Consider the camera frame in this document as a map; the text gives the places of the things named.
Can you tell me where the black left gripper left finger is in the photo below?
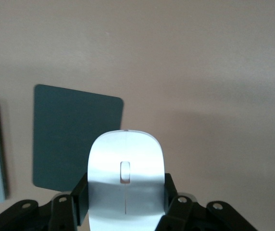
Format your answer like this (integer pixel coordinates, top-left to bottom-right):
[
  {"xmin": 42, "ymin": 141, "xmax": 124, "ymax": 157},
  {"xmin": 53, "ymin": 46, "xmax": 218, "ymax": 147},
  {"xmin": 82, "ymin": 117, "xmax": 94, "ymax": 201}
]
[{"xmin": 0, "ymin": 172, "xmax": 90, "ymax": 231}]

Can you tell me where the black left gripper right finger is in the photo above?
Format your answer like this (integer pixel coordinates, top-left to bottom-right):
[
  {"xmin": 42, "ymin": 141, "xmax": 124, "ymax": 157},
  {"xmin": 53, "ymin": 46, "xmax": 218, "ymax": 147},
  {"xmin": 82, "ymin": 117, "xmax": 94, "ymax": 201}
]
[{"xmin": 155, "ymin": 173, "xmax": 258, "ymax": 231}]

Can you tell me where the white wireless computer mouse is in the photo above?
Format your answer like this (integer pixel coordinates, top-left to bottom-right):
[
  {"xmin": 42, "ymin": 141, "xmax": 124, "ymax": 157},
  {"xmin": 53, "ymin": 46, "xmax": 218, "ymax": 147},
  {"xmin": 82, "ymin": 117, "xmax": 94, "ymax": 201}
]
[{"xmin": 87, "ymin": 129, "xmax": 166, "ymax": 231}]

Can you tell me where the black rectangular mouse pad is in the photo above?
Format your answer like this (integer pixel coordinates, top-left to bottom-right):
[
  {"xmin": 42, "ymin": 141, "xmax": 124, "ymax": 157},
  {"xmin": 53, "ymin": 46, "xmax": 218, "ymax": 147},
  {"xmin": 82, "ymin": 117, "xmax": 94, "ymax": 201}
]
[{"xmin": 32, "ymin": 84, "xmax": 124, "ymax": 193}]

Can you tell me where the brown table cover mat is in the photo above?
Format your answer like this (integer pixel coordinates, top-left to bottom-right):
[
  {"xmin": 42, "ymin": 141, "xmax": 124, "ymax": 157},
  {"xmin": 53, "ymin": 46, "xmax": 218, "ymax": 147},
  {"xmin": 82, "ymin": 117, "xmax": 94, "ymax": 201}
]
[{"xmin": 0, "ymin": 0, "xmax": 275, "ymax": 231}]

